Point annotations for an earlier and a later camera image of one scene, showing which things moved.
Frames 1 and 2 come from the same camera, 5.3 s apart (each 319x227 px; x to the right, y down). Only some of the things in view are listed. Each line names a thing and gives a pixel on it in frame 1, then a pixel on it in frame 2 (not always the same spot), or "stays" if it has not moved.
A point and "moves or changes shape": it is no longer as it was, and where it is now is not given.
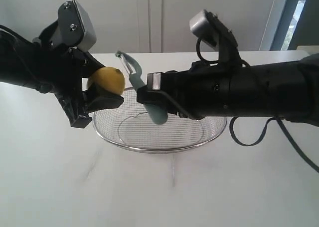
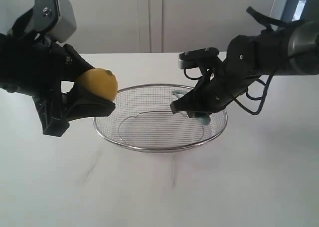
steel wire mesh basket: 128,124 stays
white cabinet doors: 140,20 stays
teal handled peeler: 158,115 moves or changes shape
